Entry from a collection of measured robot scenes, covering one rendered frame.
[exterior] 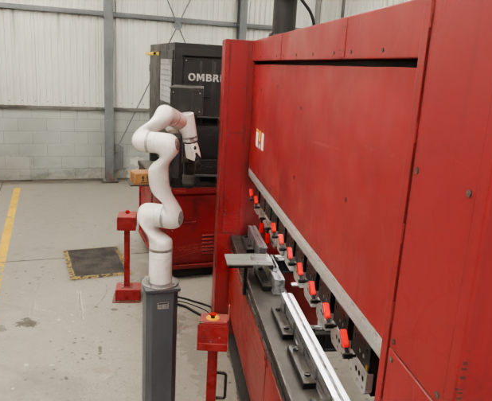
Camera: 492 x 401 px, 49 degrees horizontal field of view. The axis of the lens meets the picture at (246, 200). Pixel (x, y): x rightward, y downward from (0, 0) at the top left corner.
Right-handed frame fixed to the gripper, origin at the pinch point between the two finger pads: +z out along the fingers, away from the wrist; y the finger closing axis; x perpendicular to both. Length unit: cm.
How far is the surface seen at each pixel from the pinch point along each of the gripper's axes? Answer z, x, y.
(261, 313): 68, 3, -58
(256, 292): 70, -9, -36
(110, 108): 64, -170, 636
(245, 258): 59, -18, -14
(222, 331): 73, 23, -51
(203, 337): 76, 32, -45
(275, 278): 63, -18, -42
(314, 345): 56, 10, -110
